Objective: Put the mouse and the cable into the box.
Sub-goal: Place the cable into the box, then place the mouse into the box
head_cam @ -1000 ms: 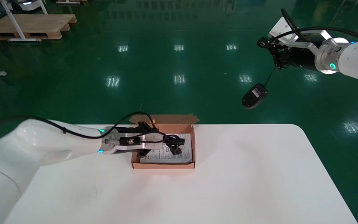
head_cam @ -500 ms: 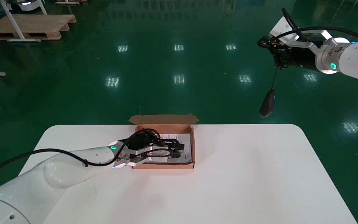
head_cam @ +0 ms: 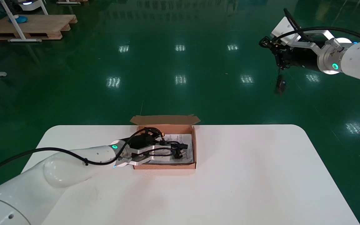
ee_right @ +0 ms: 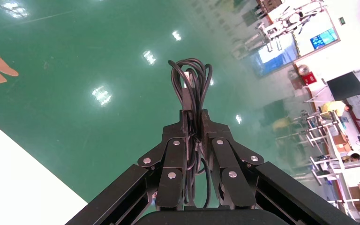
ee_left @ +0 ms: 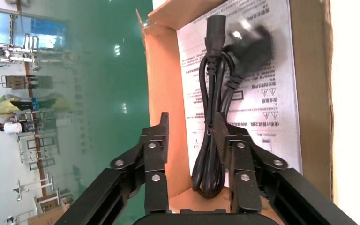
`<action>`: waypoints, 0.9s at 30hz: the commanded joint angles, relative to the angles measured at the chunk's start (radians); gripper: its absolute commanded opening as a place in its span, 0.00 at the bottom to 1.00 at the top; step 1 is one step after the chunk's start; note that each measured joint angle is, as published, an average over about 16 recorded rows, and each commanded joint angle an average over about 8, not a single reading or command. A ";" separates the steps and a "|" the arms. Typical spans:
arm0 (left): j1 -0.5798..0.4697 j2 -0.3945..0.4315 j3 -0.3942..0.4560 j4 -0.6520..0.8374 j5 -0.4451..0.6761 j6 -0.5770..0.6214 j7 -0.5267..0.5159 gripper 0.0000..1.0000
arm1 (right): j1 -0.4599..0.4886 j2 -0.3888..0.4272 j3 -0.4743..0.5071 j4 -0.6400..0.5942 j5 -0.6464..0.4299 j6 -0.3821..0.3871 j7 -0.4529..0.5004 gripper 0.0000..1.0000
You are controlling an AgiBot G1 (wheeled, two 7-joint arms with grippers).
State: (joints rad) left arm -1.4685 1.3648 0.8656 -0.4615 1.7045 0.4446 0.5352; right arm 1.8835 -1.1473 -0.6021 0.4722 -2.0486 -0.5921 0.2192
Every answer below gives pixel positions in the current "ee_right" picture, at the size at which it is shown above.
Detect round silver dome fixture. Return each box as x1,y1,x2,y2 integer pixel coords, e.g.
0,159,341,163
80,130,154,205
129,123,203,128
296,63,310,76

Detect blue wall display screen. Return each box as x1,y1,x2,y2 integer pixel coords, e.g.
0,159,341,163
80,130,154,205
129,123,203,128
309,28,339,50

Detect white metal workbench frame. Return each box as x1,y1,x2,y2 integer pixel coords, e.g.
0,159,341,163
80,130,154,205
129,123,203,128
304,110,360,225

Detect thin black usb cable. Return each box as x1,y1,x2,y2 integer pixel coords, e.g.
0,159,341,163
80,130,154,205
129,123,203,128
167,58,214,209

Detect blue standing banner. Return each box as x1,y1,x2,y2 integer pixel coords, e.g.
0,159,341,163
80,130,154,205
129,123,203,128
249,42,299,78

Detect red fire equipment box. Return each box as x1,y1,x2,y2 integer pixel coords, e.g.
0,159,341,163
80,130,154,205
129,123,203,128
301,71,318,86

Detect dark haired seated person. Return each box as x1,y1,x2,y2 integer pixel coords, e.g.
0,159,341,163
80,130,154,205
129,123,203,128
341,152,360,167

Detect person in yellow shirt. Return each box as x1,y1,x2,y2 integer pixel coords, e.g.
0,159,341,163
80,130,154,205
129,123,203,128
319,100,353,118

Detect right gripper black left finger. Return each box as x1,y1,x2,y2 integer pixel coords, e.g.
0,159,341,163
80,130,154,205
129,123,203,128
137,109,189,210

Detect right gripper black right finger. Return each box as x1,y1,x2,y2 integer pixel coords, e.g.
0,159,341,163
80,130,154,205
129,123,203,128
201,108,265,209

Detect white humanoid robot rig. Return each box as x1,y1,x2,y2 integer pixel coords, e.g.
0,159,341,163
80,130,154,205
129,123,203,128
254,0,328,52

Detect black monitor screen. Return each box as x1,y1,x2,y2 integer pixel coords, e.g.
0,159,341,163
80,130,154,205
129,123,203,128
326,71,360,102

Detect brown cardboard carton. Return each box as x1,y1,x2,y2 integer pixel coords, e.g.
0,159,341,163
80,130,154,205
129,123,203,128
332,133,352,153
348,182,360,203

